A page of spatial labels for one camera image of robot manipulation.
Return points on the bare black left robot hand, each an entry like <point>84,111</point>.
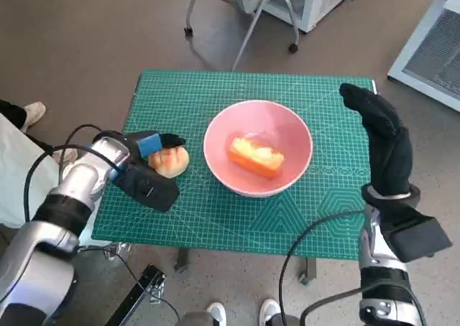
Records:
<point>149,144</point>

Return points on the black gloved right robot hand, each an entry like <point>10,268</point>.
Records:
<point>391,161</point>

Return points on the round toy bread roll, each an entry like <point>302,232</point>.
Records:
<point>169,162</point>

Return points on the rectangular toy bread loaf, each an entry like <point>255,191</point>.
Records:
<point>251,157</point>

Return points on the pink bowl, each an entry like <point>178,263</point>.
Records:
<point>269,117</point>

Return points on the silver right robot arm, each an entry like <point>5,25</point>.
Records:
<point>381,268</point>

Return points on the person's foot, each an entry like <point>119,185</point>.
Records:
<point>34,112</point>
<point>216,313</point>
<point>270,311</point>
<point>68,157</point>

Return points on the green cutting mat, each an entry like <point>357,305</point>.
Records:
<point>215,218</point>

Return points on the grey-white cabinet with mesh panel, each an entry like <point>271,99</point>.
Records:
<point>435,53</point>

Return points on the metal table leg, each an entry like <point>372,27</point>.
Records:
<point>181,259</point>
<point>309,268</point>

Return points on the person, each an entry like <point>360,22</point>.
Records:
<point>21,161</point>

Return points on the black metal stand bar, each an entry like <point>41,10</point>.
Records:
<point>134,297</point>

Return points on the grey metal pole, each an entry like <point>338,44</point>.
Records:
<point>255,26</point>

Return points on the white cabinet with mesh panel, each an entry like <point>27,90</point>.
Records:
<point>327,3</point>

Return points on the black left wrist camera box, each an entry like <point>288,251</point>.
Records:
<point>147,186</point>

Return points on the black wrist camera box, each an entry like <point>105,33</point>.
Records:
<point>417,236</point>
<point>147,186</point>

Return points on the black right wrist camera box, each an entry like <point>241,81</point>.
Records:
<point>417,236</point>

